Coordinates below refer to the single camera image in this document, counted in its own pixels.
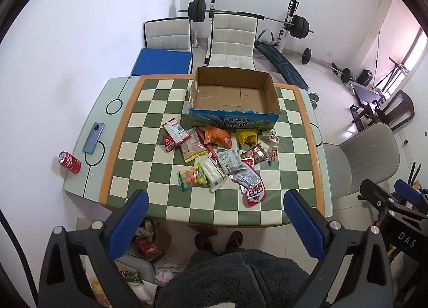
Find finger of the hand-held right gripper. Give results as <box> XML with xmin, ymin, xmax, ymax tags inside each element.
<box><xmin>395</xmin><ymin>179</ymin><xmax>428</xmax><ymax>218</ymax></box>
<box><xmin>359</xmin><ymin>179</ymin><xmax>402</xmax><ymax>211</ymax></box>

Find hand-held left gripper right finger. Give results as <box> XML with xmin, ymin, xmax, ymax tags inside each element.
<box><xmin>284</xmin><ymin>189</ymin><xmax>395</xmax><ymax>308</ymax></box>

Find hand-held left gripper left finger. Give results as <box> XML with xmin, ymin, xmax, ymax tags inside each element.
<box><xmin>38</xmin><ymin>189</ymin><xmax>158</xmax><ymax>308</ymax></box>

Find colourful candy ball packet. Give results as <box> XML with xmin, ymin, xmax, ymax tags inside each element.
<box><xmin>177</xmin><ymin>165</ymin><xmax>208</xmax><ymax>192</ymax></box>

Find red brown biscuit packet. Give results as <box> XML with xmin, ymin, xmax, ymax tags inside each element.
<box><xmin>241</xmin><ymin>143</ymin><xmax>268</xmax><ymax>165</ymax></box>

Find small clear candy packet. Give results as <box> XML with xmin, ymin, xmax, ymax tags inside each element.
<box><xmin>262</xmin><ymin>129</ymin><xmax>280</xmax><ymax>144</ymax></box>

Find white wafer packet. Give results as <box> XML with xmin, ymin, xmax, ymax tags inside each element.
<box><xmin>201</xmin><ymin>156</ymin><xmax>224</xmax><ymax>193</ymax></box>

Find clear wrapper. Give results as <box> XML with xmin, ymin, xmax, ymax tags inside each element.
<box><xmin>217</xmin><ymin>149</ymin><xmax>241</xmax><ymax>175</ymax></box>

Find beige cracker packet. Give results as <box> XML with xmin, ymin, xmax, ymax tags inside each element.
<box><xmin>181</xmin><ymin>127</ymin><xmax>208</xmax><ymax>163</ymax></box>

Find yellow snack packet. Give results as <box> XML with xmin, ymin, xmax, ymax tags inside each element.
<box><xmin>236</xmin><ymin>128</ymin><xmax>259</xmax><ymax>146</ymax></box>

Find red bordered white packet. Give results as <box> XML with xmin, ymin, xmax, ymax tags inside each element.
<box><xmin>162</xmin><ymin>118</ymin><xmax>187</xmax><ymax>145</ymax></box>

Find red sausage stick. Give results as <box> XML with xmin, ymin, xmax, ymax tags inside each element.
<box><xmin>196</xmin><ymin>127</ymin><xmax>218</xmax><ymax>159</ymax></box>

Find orange snack packet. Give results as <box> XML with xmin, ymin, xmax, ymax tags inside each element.
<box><xmin>205</xmin><ymin>125</ymin><xmax>233</xmax><ymax>148</ymax></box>

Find cardboard box blue print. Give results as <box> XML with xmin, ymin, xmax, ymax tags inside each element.
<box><xmin>188</xmin><ymin>66</ymin><xmax>281</xmax><ymax>130</ymax></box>

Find person's right forearm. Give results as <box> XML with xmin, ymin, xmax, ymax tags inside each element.
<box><xmin>391</xmin><ymin>254</ymin><xmax>415</xmax><ymax>298</ymax></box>

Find brown floor cardboard box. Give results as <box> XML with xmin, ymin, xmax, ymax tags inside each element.
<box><xmin>76</xmin><ymin>217</ymin><xmax>173</xmax><ymax>263</ymax></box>

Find grey shell chair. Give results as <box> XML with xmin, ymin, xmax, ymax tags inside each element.
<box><xmin>323</xmin><ymin>123</ymin><xmax>400</xmax><ymax>199</ymax></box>

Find grey plastic bin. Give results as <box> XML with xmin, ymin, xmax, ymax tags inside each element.
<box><xmin>115</xmin><ymin>256</ymin><xmax>158</xmax><ymax>308</ymax></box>

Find checkered green white table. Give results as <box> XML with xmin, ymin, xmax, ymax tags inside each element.
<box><xmin>63</xmin><ymin>74</ymin><xmax>330</xmax><ymax>228</ymax></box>

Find dark brown slipper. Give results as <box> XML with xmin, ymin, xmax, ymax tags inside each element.
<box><xmin>225</xmin><ymin>231</ymin><xmax>244</xmax><ymax>252</ymax></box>
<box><xmin>194</xmin><ymin>233</ymin><xmax>215</xmax><ymax>255</ymax></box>

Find black perforated rack piece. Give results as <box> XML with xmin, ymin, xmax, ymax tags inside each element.
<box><xmin>349</xmin><ymin>105</ymin><xmax>365</xmax><ymax>130</ymax></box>

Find dark wooden chair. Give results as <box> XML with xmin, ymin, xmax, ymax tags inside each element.
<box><xmin>364</xmin><ymin>90</ymin><xmax>415</xmax><ymax>133</ymax></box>

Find red soda can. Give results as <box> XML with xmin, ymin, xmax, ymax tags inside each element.
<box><xmin>58</xmin><ymin>151</ymin><xmax>81</xmax><ymax>174</ymax></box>

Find grey blue smartphone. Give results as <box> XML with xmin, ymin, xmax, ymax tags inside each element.
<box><xmin>83</xmin><ymin>123</ymin><xmax>105</xmax><ymax>154</ymax></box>

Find black folding stand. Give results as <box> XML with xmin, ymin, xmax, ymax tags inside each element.
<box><xmin>374</xmin><ymin>56</ymin><xmax>408</xmax><ymax>91</ymax></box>

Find floor barbell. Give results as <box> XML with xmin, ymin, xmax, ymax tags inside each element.
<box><xmin>302</xmin><ymin>48</ymin><xmax>351</xmax><ymax>84</ymax></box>

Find black blue sit-up bench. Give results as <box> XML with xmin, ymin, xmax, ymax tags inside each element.
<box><xmin>255</xmin><ymin>29</ymin><xmax>310</xmax><ymax>90</ymax></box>

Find white quilted chair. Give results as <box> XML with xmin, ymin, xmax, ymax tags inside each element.
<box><xmin>205</xmin><ymin>13</ymin><xmax>259</xmax><ymax>71</ymax></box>

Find racked barbell black plates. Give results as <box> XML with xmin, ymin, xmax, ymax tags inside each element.
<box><xmin>178</xmin><ymin>0</ymin><xmax>315</xmax><ymax>39</ymax></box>

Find white chair black frame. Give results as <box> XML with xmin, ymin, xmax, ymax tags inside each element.
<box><xmin>144</xmin><ymin>18</ymin><xmax>194</xmax><ymax>52</ymax></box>

